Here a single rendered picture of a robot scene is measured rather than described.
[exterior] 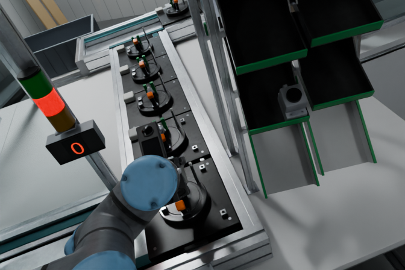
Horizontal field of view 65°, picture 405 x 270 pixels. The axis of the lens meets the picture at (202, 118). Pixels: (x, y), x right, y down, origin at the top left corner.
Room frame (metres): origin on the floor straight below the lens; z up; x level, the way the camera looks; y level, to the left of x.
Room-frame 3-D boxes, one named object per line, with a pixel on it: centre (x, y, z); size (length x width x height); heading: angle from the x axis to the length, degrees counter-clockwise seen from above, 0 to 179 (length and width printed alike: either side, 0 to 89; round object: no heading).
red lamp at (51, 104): (0.65, 0.32, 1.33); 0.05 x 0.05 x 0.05
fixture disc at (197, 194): (0.54, 0.12, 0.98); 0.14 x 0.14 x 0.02
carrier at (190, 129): (0.80, 0.14, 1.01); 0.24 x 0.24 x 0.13; 4
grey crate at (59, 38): (2.54, 0.90, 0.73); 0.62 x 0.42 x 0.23; 94
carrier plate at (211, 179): (0.54, 0.12, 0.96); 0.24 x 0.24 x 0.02; 4
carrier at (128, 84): (1.29, 0.18, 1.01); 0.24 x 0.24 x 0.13; 4
